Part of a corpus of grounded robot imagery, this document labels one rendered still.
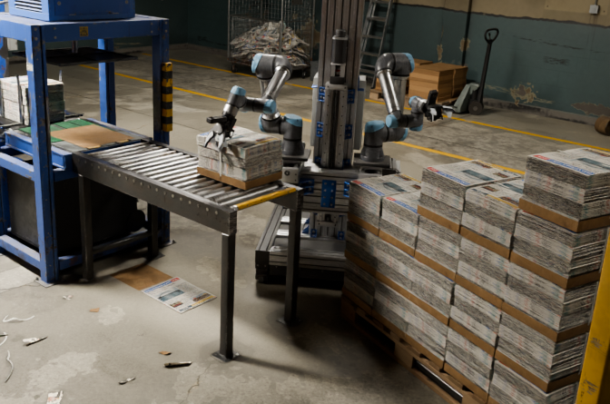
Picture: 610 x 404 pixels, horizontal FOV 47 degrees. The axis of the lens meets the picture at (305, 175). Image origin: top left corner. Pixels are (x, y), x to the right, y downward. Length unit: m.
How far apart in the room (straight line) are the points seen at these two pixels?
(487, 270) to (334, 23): 1.89
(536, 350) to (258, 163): 1.65
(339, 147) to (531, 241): 1.76
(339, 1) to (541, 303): 2.20
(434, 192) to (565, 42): 7.04
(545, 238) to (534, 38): 7.60
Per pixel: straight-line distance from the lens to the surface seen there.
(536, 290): 2.98
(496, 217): 3.05
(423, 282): 3.47
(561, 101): 10.27
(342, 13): 4.33
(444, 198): 3.27
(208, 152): 3.82
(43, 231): 4.45
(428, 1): 11.08
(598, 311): 2.56
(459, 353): 3.41
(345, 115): 4.32
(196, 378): 3.60
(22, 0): 4.57
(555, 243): 2.86
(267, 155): 3.73
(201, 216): 3.54
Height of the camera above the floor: 2.00
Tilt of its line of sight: 18 degrees down
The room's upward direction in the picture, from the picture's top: 3 degrees clockwise
